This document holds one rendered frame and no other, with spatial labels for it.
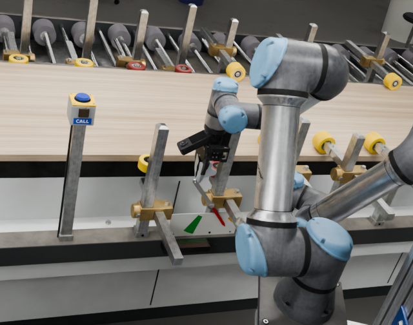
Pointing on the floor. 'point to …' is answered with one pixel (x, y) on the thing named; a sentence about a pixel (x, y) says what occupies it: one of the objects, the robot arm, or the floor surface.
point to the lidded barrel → (395, 16)
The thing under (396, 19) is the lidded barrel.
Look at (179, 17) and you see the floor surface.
